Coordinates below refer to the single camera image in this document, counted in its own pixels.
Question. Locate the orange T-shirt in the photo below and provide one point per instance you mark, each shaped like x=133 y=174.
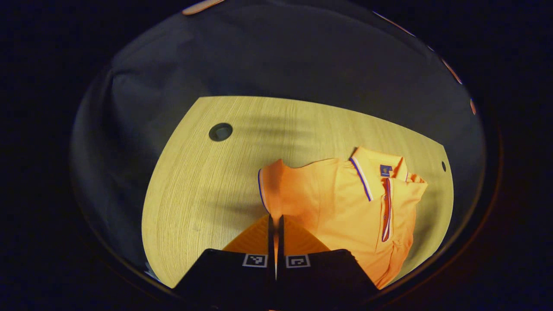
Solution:
x=337 y=203

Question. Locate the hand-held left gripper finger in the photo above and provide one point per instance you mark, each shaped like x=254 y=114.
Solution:
x=271 y=246
x=281 y=246

